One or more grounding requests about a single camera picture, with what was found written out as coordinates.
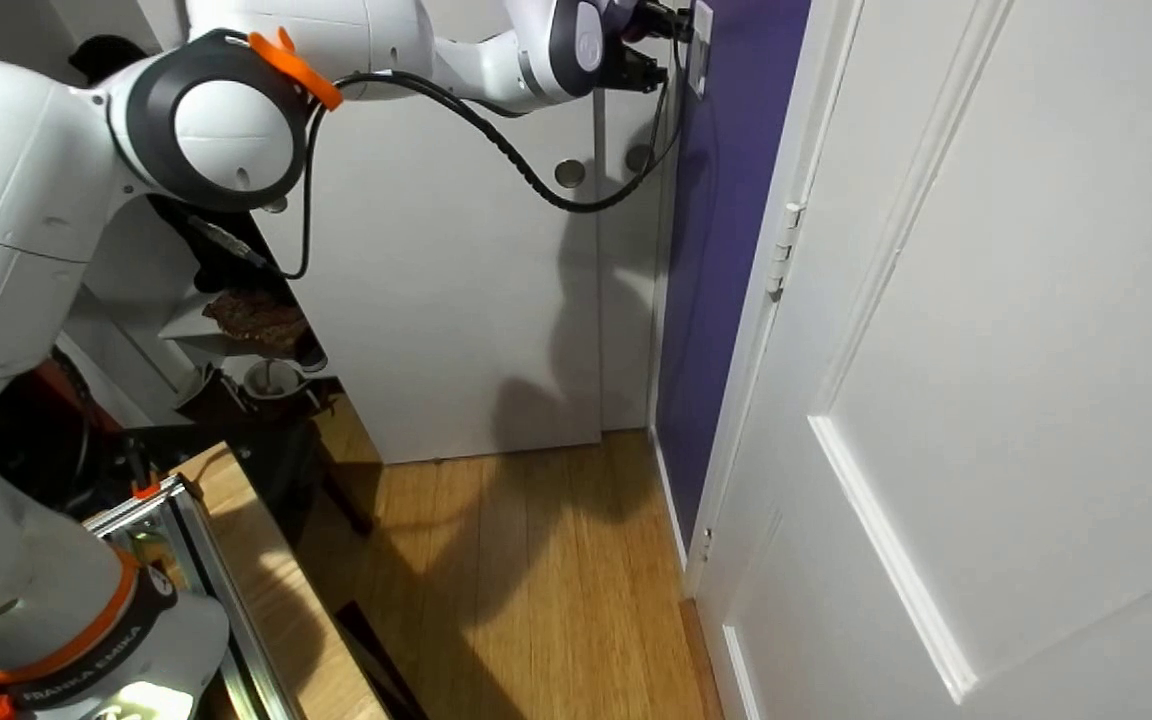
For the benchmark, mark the door latch plate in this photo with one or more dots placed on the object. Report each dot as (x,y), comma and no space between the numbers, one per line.
(785,246)

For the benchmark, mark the white sliding closet door left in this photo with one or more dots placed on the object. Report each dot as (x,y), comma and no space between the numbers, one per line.
(440,267)

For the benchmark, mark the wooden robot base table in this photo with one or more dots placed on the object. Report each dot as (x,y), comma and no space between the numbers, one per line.
(285,657)

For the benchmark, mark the white sliding closet door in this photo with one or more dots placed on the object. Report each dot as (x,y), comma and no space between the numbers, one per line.
(440,267)
(632,136)

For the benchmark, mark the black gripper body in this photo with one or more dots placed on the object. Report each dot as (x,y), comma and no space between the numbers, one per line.
(626,28)

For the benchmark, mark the dark shelf with clutter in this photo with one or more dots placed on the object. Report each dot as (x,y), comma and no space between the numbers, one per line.
(182,339)

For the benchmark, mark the white light switch plate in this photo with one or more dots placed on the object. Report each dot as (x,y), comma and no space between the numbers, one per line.
(699,47)

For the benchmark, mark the white sliding closet door right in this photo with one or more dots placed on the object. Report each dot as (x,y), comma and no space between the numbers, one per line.
(632,136)

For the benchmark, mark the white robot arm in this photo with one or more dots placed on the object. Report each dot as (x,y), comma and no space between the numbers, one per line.
(221,120)

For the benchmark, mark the white panel room door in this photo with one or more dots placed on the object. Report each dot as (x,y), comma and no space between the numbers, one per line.
(933,475)

